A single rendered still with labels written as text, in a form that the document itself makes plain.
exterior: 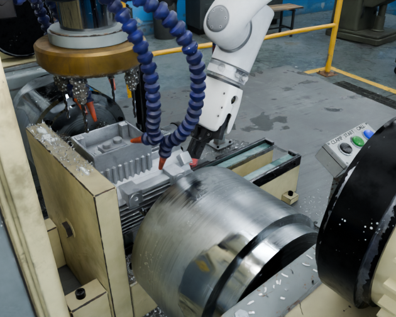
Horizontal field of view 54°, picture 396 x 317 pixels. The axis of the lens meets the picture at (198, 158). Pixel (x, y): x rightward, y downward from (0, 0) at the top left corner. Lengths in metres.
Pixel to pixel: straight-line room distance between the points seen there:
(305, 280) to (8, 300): 0.39
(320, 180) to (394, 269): 0.98
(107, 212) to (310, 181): 0.78
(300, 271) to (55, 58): 0.45
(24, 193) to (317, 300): 0.36
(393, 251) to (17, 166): 0.40
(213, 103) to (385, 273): 0.54
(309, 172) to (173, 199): 0.81
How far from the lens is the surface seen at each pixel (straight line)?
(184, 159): 0.79
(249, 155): 1.14
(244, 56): 0.78
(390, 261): 0.32
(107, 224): 0.65
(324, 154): 0.92
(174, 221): 0.55
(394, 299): 0.34
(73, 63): 0.61
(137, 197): 0.73
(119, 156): 0.73
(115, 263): 0.71
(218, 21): 0.72
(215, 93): 0.78
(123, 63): 0.62
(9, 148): 0.49
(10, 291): 0.60
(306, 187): 1.24
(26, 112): 0.99
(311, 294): 0.43
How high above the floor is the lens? 1.50
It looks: 31 degrees down
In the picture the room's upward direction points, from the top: straight up
